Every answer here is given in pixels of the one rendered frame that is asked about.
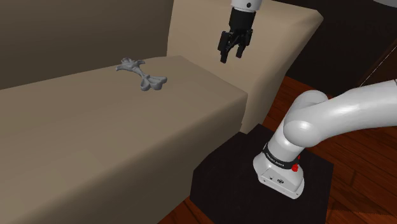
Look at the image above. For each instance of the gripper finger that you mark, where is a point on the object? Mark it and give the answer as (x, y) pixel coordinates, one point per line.
(224, 46)
(243, 43)

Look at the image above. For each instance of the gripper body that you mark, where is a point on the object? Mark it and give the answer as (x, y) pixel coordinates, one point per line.
(242, 21)

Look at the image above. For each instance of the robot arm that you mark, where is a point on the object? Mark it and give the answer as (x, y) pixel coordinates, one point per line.
(325, 116)

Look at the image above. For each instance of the grey bone-shaped object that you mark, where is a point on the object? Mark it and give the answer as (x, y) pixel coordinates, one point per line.
(145, 77)

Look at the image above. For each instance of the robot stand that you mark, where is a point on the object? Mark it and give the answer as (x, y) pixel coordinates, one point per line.
(248, 186)

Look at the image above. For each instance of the beige sofa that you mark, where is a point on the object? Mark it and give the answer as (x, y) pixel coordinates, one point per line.
(93, 130)

